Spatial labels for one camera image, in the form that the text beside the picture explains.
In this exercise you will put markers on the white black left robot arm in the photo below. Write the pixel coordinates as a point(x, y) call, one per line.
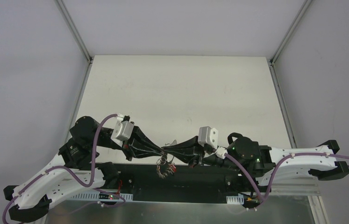
point(74, 168)

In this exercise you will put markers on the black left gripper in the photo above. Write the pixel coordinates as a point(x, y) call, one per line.
point(131, 143)

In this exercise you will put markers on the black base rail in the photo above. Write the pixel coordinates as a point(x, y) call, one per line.
point(212, 182)

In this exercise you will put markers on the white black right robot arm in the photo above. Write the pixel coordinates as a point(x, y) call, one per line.
point(262, 163)

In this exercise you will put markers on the metal base plate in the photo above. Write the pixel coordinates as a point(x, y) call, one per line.
point(277, 210)

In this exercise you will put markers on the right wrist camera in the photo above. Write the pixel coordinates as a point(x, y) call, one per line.
point(208, 139)

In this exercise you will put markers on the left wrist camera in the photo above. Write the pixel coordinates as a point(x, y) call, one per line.
point(123, 129)

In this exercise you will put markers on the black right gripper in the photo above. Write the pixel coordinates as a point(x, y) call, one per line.
point(200, 151)

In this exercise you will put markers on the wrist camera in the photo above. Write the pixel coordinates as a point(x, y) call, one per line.
point(123, 129)
point(208, 139)

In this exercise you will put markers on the large steel keyring plate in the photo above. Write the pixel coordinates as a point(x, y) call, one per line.
point(165, 168)

